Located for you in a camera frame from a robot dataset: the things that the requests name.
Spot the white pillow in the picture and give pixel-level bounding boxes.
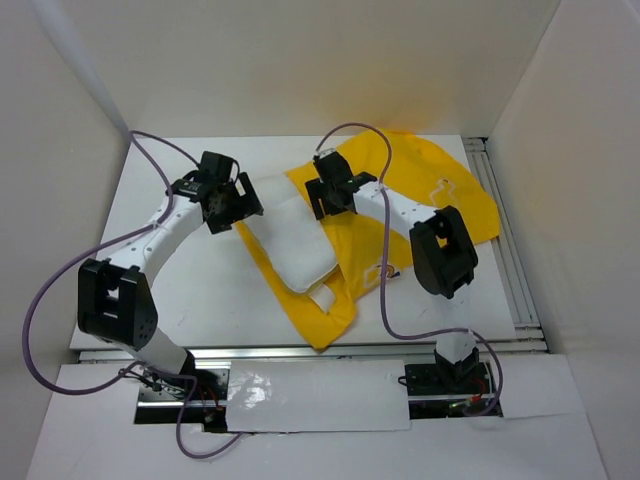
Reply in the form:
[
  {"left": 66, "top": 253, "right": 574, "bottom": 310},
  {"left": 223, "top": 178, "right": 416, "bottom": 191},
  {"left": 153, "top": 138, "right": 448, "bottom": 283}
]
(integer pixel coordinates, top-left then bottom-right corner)
[{"left": 245, "top": 174, "right": 337, "bottom": 314}]

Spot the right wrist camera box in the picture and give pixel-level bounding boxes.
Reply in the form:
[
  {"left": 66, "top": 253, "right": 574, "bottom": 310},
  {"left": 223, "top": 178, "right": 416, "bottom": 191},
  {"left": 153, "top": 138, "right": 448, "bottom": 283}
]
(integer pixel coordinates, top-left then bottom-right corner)
[{"left": 313, "top": 148, "right": 336, "bottom": 160}]

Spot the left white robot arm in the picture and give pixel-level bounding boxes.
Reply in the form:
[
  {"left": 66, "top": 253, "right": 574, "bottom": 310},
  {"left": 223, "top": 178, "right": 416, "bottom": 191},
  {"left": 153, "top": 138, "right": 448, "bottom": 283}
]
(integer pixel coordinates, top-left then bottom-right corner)
[{"left": 77, "top": 151, "right": 263, "bottom": 399}]

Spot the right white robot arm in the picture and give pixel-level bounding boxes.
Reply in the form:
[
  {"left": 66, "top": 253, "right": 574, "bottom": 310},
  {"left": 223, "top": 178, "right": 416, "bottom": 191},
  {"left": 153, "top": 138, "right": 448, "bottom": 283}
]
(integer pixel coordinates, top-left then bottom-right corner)
[{"left": 305, "top": 150, "right": 479, "bottom": 392}]

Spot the white cover plate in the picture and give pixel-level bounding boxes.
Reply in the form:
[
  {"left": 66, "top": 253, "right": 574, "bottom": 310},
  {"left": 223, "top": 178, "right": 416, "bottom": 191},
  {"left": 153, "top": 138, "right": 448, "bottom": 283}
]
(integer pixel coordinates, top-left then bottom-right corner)
[{"left": 226, "top": 360, "right": 411, "bottom": 433}]

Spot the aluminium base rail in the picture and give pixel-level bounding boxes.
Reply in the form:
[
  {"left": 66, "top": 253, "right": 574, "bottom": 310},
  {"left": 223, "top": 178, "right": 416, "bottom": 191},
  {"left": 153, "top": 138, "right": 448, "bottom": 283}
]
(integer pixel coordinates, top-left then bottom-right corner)
[{"left": 77, "top": 134, "right": 551, "bottom": 426}]

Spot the yellow pikachu pillowcase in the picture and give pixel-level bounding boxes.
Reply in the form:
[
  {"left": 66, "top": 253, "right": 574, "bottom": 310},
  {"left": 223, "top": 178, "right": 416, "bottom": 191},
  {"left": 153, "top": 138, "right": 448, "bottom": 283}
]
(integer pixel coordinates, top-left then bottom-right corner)
[{"left": 236, "top": 131, "right": 500, "bottom": 349}]

